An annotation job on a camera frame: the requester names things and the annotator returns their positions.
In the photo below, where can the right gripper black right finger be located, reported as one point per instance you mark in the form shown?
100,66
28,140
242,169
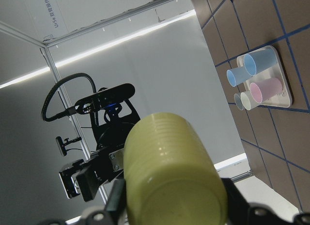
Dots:
239,210

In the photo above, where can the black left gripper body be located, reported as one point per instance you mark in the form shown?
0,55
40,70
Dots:
113,133

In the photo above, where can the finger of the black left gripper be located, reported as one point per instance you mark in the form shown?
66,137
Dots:
78,179

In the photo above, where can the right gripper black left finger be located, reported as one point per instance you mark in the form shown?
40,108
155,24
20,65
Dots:
117,198

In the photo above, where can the yellow cup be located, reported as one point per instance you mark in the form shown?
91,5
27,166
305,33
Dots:
170,178

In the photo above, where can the cream cup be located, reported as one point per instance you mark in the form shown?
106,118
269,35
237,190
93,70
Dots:
247,100

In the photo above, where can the grey cup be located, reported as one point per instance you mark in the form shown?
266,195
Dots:
238,101

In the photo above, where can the pink cup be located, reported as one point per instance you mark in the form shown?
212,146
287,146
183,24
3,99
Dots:
265,89

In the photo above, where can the blue cup off tray corner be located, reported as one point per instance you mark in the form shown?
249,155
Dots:
237,76

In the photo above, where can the blue cup on tray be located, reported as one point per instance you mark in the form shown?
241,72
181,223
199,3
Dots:
258,61

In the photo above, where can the beige plastic tray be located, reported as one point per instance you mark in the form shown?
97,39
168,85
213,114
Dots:
284,98

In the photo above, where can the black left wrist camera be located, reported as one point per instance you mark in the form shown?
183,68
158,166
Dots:
104,98

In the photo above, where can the black overhead camera on frame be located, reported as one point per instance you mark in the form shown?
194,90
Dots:
62,144

